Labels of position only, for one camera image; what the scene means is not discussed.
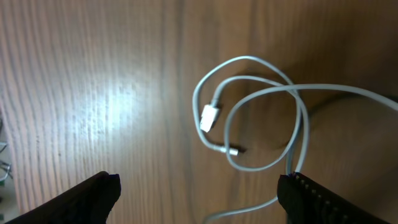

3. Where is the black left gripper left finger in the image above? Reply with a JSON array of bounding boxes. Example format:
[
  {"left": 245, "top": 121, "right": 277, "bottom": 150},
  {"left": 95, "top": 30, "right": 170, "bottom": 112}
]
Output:
[{"left": 8, "top": 171, "right": 121, "bottom": 224}]

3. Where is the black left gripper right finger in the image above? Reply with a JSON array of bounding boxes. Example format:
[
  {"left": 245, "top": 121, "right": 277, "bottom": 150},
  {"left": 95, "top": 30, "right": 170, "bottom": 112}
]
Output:
[{"left": 277, "top": 172, "right": 387, "bottom": 224}]

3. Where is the white USB cable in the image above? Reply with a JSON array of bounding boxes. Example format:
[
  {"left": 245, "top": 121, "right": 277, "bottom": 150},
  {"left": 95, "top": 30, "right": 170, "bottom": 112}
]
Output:
[{"left": 191, "top": 55, "right": 398, "bottom": 224}]

